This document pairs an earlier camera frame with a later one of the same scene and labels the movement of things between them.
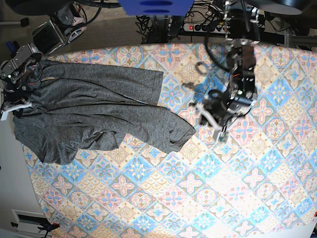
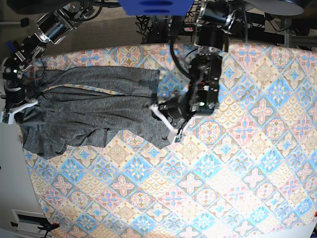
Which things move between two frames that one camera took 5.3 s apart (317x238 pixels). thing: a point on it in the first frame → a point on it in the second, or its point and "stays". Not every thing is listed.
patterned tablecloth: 261,181 stays
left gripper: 21,94 stays
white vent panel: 28,221 stays
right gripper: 219,104 → 177,109
